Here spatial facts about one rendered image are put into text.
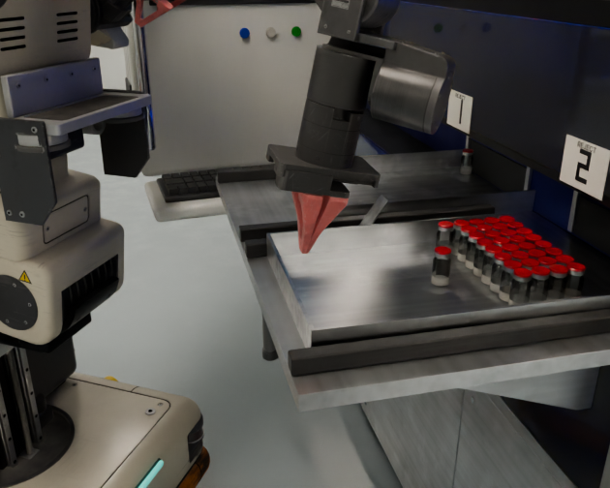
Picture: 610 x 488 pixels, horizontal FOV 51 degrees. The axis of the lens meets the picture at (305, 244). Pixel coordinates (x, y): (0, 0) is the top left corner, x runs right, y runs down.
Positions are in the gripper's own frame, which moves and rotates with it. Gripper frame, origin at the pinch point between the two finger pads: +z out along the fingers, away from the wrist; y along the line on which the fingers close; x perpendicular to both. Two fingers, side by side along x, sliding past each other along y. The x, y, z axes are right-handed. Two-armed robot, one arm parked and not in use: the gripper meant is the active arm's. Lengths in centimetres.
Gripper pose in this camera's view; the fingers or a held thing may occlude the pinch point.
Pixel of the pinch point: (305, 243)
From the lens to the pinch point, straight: 66.7
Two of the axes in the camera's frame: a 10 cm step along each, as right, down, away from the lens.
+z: -2.0, 9.1, 3.7
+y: 9.5, 0.9, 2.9
